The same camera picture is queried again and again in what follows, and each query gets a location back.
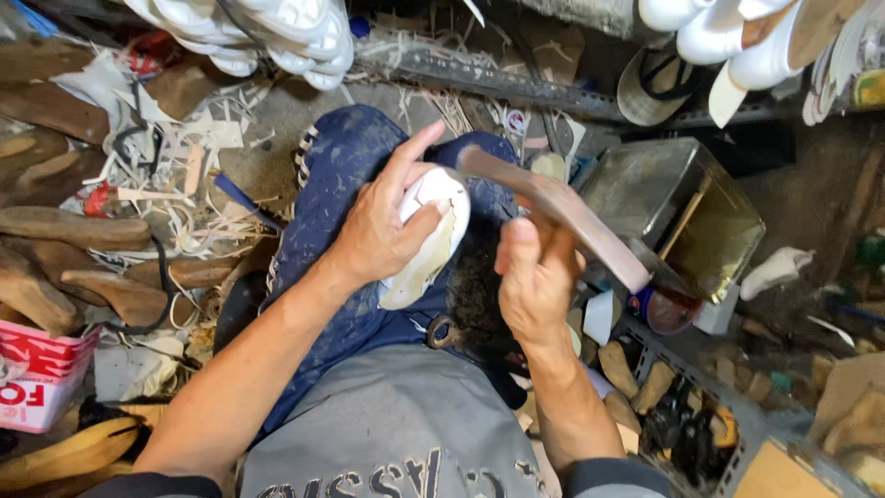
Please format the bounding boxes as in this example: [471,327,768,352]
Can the navy stained trousers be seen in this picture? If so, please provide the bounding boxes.
[257,104,530,438]

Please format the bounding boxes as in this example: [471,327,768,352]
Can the metal pincers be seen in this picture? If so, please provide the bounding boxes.
[426,314,472,351]

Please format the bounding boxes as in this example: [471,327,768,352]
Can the row of white shoes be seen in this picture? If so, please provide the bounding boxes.
[636,0,806,130]

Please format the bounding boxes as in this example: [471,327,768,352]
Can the red and white carton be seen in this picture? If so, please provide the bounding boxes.
[0,319,102,435]

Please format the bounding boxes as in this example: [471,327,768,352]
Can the beige sole with black strap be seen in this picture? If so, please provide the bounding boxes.
[617,46,694,128]

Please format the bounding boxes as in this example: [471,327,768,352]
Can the white crumpled cloth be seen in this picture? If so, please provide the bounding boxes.
[739,246,816,302]

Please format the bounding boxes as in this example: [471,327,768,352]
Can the metal rack with wooden lasts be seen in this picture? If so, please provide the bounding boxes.
[567,304,885,498]

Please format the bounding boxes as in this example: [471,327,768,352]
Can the heap of wooden shoe lasts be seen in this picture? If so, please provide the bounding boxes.
[0,41,279,340]

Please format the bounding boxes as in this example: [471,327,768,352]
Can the grey printed shirt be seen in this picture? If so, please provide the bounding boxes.
[83,344,673,498]

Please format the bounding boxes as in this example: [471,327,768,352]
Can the blue handled tool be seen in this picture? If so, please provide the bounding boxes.
[212,171,286,233]

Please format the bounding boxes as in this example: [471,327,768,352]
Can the red lidded glue jar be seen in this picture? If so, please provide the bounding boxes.
[628,285,701,337]

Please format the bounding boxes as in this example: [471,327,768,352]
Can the person's left hand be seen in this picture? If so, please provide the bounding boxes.
[330,121,454,289]

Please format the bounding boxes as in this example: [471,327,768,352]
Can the person's right hand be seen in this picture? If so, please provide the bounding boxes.
[494,207,589,348]

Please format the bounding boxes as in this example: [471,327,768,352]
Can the wooden stick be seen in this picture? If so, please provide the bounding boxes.
[659,189,708,262]

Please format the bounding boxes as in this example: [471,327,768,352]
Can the small white box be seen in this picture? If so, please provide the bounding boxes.
[693,284,742,337]

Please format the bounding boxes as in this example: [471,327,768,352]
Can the yellow shoe lasts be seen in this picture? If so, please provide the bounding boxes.
[0,403,168,493]

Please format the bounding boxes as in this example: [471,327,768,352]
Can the grey metal angle rail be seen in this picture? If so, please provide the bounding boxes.
[356,47,785,131]

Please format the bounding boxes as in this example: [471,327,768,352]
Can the square metal tin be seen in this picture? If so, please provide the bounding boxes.
[577,136,767,306]

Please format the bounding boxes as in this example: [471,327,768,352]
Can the stack of white shoe soles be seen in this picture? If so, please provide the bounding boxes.
[123,0,355,92]

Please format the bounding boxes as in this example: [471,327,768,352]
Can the heap of white leather scraps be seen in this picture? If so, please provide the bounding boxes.
[59,65,281,260]

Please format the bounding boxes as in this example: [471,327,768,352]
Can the black fuzzy brush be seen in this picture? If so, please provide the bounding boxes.
[445,225,530,371]

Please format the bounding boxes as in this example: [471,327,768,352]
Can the black strap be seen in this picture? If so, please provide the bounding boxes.
[104,234,182,338]

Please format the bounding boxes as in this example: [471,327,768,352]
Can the wooden handled hammer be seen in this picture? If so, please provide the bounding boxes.
[456,144,652,296]

